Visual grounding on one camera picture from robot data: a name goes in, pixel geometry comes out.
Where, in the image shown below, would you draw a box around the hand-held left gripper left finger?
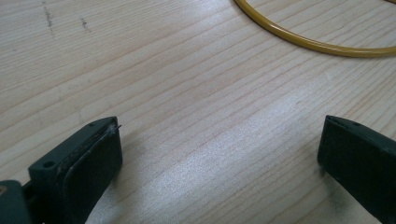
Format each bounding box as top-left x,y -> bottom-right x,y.
27,116 -> 123,224

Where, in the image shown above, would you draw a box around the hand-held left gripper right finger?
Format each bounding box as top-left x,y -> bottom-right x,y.
317,114 -> 396,224

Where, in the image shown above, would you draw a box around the yellow ring hoop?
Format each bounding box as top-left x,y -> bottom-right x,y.
233,0 -> 396,59

